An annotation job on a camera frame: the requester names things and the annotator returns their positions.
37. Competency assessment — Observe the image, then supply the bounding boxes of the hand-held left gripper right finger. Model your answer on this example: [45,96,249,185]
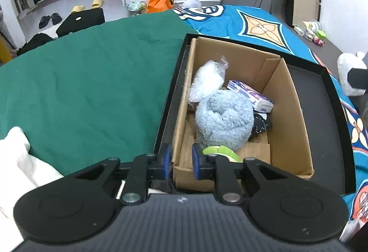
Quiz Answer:
[192,143,291,205]

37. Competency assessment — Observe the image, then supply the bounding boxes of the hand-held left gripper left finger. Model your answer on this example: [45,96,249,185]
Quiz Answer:
[72,143,172,205]

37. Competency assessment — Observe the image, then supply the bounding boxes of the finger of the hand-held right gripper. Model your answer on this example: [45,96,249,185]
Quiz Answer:
[347,68,368,87]

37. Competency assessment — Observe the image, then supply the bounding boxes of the white black plush toy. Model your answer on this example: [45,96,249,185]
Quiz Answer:
[337,51,368,96]

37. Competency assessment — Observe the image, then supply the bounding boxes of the green white soft toy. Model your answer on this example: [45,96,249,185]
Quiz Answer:
[203,145,242,163]

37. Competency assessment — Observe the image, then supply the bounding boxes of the black shallow tray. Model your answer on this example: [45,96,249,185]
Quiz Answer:
[154,33,357,195]

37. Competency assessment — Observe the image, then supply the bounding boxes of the light blue fluffy towel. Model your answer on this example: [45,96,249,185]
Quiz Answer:
[195,90,255,152]

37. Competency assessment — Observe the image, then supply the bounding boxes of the black dotted cloth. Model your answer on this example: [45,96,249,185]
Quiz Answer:
[249,112,272,142]

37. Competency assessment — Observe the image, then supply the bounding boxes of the brown cardboard box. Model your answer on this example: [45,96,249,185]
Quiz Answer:
[172,37,314,192]

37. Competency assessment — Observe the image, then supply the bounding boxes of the clear plastic bag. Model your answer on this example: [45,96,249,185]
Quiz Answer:
[188,56,229,103]

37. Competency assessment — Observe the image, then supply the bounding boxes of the purple white tissue pack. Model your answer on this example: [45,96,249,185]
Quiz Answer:
[227,80,274,113]

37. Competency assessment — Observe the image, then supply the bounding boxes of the green blanket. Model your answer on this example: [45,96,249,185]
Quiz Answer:
[0,9,199,176]

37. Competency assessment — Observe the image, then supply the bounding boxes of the blue printed blanket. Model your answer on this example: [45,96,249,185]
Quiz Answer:
[172,5,368,241]

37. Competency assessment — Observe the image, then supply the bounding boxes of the white fleece blanket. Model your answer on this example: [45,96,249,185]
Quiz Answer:
[0,126,65,244]

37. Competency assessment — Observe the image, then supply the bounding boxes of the clear bag of greens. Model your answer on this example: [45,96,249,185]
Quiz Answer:
[126,0,148,14]

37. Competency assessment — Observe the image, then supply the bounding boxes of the orange bag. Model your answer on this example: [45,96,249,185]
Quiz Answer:
[147,0,175,14]

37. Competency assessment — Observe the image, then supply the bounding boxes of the black flat case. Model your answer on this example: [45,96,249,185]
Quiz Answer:
[55,8,104,37]

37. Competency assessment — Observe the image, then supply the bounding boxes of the black cloth heap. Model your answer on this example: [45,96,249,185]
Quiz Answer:
[17,33,55,56]

